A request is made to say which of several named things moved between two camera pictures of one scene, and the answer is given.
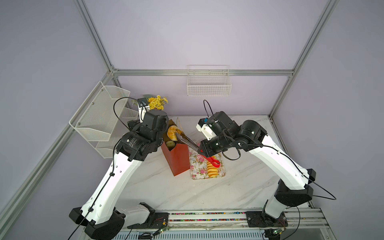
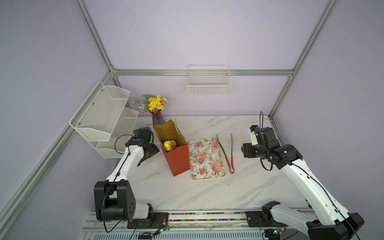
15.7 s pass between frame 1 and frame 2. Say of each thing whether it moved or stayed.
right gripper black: moved
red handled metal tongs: moved
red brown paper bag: stayed
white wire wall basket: stayed
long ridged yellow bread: moved
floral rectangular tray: stayed
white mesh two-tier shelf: stayed
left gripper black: moved
